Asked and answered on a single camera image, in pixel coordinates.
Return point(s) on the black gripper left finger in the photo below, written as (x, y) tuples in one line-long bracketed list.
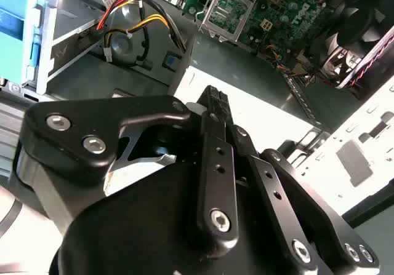
[(77, 124)]

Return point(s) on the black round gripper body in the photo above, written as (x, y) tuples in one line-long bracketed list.
[(138, 232)]

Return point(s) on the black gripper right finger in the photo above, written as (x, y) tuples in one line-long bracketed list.
[(277, 195)]

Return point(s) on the metal socket cover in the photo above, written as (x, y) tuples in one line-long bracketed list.
[(209, 7)]

